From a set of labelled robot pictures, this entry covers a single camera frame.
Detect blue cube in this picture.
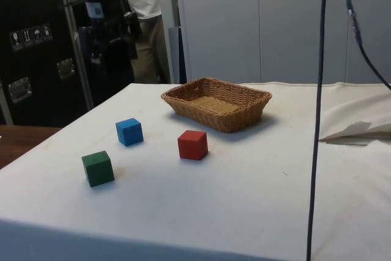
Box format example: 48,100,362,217
115,117,144,147

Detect green cube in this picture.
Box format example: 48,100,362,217
81,150,116,188

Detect black cabinet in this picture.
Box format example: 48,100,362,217
0,0,136,128

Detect wicker basket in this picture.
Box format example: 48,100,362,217
161,76,273,134

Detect red cube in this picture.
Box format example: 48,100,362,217
177,130,209,161

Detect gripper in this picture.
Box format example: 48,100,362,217
90,10,142,61

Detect black cable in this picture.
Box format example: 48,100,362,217
337,0,391,89
306,0,331,261

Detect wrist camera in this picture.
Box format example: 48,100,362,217
84,0,105,20

